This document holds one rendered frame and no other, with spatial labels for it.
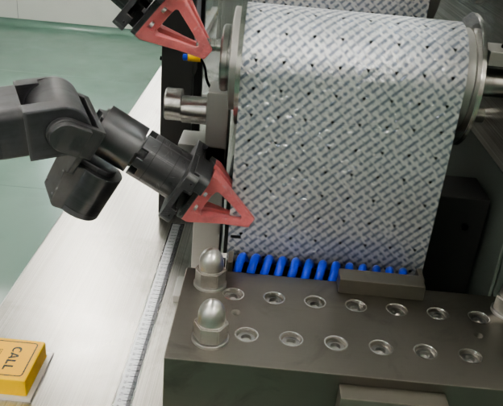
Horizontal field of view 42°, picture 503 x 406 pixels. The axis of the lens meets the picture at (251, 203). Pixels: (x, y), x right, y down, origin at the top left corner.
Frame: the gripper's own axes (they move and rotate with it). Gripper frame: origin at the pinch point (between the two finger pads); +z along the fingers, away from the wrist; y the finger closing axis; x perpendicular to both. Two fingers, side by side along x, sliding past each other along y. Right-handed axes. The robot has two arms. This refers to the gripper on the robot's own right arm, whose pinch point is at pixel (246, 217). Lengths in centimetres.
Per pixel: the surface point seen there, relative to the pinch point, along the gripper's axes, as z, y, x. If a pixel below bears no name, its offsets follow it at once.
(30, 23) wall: -144, -555, -205
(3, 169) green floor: -58, -233, -158
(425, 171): 12.8, 0.3, 16.5
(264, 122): -4.9, 0.3, 10.9
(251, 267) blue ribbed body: 3.3, 3.7, -3.3
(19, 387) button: -11.9, 13.4, -25.6
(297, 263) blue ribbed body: 7.4, 2.8, -0.2
